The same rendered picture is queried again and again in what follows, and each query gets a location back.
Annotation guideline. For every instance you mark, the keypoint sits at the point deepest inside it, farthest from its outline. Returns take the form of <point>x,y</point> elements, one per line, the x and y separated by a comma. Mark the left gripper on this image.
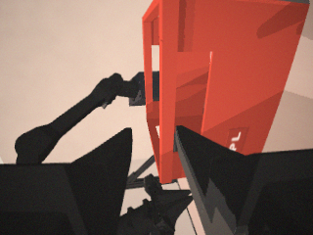
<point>165,207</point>

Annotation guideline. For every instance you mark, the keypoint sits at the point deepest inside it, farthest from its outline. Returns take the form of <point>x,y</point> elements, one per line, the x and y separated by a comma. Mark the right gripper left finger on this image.
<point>89,190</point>

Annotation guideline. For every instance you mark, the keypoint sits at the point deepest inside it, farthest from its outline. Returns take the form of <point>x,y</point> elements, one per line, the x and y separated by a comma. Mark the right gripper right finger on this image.
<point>225,184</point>

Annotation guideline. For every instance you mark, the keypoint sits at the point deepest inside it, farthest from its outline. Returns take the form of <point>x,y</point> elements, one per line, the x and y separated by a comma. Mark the red plastic crate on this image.
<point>252,45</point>

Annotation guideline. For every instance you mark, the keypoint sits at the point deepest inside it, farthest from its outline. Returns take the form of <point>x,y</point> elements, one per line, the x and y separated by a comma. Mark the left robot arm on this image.
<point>47,136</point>

